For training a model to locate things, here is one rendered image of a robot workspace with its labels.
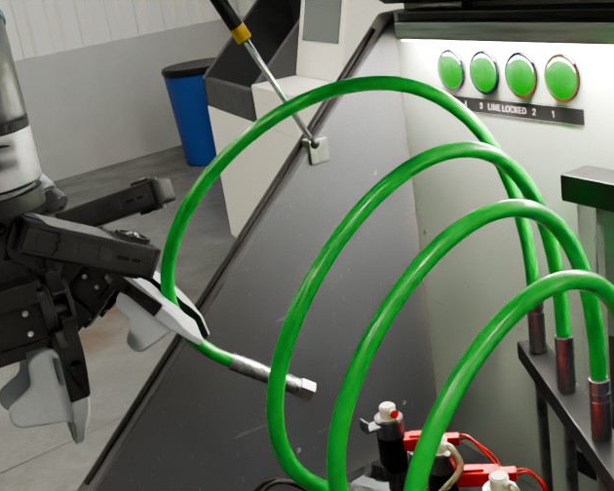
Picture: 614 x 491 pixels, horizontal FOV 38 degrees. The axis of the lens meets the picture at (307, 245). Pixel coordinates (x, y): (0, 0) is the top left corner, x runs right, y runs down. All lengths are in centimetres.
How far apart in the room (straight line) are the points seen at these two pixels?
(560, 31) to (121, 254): 49
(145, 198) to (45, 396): 24
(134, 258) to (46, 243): 7
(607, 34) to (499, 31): 15
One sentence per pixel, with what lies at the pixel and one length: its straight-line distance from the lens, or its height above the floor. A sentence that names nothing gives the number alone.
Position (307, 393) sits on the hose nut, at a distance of 94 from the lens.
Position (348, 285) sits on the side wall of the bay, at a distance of 120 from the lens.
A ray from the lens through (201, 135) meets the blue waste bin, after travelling 696.
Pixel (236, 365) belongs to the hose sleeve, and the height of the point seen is 116.
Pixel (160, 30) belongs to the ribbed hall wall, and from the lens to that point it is 793.
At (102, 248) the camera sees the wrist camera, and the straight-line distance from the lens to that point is 68.
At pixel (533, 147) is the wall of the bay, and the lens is 103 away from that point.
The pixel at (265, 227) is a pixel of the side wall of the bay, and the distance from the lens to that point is 111.
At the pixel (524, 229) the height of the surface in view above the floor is 124.
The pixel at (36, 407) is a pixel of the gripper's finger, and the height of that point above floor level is 125.
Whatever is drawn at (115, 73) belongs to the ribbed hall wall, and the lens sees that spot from 772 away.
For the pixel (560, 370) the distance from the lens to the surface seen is 90.
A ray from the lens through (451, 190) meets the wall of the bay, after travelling 116.
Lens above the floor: 155
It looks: 19 degrees down
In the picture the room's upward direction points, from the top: 9 degrees counter-clockwise
